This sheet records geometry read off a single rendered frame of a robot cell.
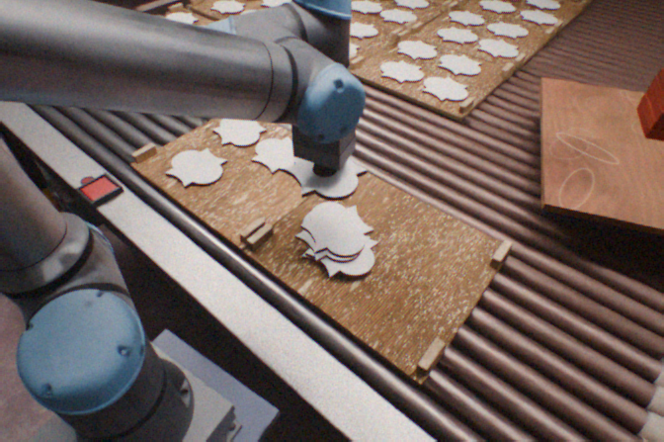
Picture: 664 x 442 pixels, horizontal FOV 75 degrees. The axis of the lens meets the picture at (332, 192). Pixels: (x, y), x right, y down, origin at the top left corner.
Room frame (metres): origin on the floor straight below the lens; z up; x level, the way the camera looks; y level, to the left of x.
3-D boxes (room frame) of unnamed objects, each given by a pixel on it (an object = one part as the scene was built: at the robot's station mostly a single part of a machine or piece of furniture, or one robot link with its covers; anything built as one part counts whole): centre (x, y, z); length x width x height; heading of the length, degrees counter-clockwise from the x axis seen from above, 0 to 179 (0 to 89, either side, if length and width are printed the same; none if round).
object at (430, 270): (0.54, -0.09, 0.93); 0.41 x 0.35 x 0.02; 50
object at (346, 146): (0.58, 0.00, 1.22); 0.12 x 0.09 x 0.16; 154
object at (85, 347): (0.23, 0.28, 1.13); 0.13 x 0.12 x 0.14; 35
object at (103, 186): (0.73, 0.54, 0.92); 0.06 x 0.06 x 0.01; 50
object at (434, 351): (0.32, -0.16, 0.95); 0.06 x 0.02 x 0.03; 140
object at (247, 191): (0.81, 0.22, 0.93); 0.41 x 0.35 x 0.02; 50
